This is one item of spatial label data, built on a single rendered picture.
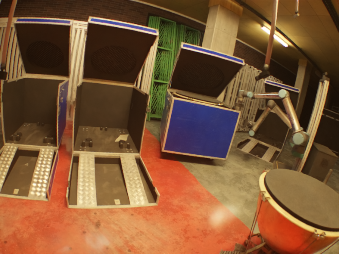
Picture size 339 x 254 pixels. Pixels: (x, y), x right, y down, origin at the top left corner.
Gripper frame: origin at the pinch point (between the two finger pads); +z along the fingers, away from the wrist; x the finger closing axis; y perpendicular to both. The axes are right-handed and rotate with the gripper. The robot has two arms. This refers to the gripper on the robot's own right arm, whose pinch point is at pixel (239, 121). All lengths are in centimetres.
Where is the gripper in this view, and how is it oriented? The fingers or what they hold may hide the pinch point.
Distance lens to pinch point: 302.0
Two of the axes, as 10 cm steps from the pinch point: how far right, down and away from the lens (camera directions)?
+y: -0.8, -2.9, 9.5
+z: -9.8, -1.7, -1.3
